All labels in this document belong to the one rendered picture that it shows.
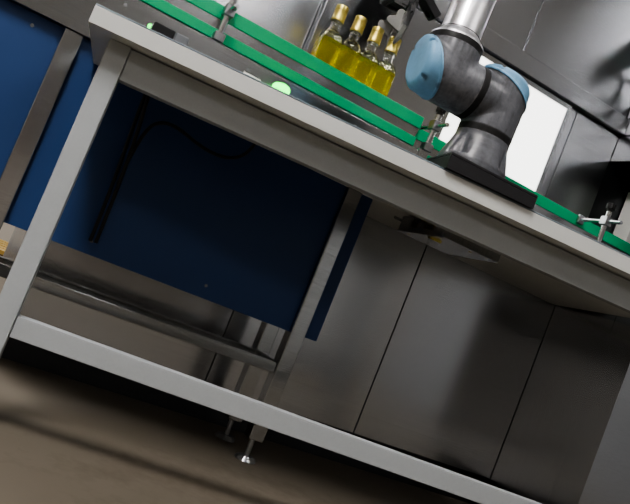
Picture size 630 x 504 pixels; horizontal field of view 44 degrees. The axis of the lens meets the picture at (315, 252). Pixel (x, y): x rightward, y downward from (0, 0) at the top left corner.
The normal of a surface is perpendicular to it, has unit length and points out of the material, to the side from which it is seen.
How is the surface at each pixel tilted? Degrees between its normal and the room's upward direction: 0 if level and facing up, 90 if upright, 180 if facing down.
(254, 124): 90
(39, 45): 90
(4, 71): 90
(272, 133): 90
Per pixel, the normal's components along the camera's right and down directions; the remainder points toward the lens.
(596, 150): 0.40, 0.09
